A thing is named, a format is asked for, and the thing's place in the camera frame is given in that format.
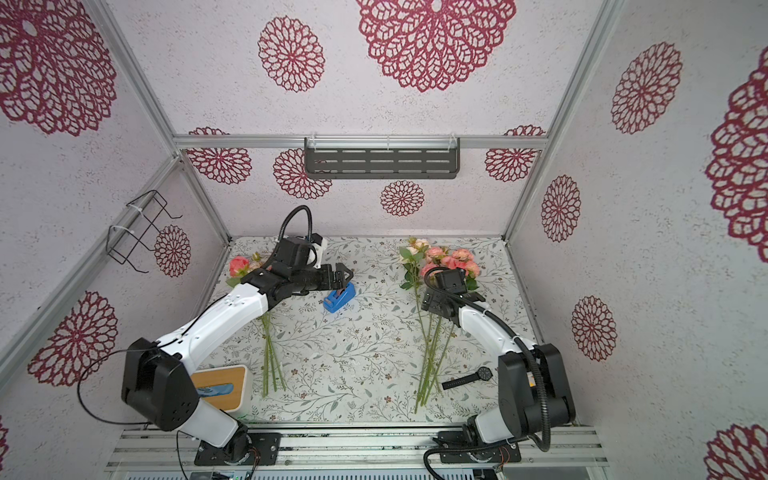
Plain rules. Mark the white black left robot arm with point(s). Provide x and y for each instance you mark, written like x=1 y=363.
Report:
x=157 y=379

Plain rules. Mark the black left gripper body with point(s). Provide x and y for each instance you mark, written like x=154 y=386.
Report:
x=313 y=279

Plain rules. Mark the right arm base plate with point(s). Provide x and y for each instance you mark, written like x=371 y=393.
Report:
x=471 y=450

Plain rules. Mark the wooden lid tissue box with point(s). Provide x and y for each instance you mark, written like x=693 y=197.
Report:
x=228 y=388

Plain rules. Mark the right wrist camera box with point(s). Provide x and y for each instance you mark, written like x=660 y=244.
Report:
x=450 y=280

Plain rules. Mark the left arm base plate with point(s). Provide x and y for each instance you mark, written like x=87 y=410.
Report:
x=253 y=448

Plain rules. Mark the grey wall shelf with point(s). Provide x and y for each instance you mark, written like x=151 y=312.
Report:
x=384 y=160

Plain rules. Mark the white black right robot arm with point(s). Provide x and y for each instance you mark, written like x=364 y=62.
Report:
x=533 y=389

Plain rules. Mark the black round knob tool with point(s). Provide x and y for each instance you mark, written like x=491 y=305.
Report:
x=481 y=374

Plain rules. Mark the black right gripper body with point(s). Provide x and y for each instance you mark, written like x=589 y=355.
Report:
x=433 y=303

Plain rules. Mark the mixed pastel flower bouquet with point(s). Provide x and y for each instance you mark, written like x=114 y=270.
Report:
x=272 y=376

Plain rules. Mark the pink rose bouquet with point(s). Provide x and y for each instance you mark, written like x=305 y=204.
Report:
x=418 y=258

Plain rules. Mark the black wire wall rack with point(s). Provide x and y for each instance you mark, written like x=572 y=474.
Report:
x=123 y=240

